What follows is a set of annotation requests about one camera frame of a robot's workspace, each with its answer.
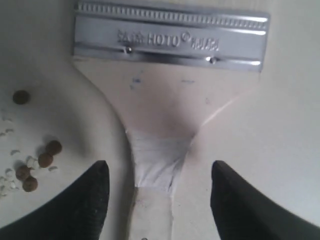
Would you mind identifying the pile of grains and pellets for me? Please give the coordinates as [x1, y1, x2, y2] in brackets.
[0, 88, 68, 199]

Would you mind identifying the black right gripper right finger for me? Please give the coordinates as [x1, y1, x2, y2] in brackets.
[210, 160, 320, 240]

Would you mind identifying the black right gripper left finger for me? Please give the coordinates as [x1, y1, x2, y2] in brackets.
[0, 160, 110, 240]

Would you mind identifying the wooden paint brush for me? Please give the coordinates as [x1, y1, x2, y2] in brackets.
[73, 0, 273, 240]

